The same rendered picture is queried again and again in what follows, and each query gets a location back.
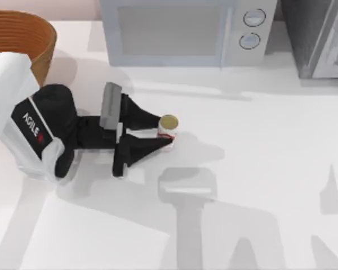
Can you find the pale grey rounded box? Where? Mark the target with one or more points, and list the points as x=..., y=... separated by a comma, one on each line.
x=110, y=105

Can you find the round microwave knob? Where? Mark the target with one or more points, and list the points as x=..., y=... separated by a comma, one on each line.
x=254, y=17
x=249, y=41

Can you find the microwave oven door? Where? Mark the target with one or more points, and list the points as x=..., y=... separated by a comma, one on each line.
x=169, y=31

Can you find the brown woven basket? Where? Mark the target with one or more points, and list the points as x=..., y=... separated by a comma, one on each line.
x=42, y=42

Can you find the red and white can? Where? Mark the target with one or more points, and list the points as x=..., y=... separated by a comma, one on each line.
x=169, y=126

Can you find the grey cabinet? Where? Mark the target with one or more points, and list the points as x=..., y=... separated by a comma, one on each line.
x=304, y=39

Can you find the pale microwave oven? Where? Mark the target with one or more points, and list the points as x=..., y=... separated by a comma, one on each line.
x=186, y=31

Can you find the grey cabinet door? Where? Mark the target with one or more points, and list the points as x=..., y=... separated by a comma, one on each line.
x=335, y=42

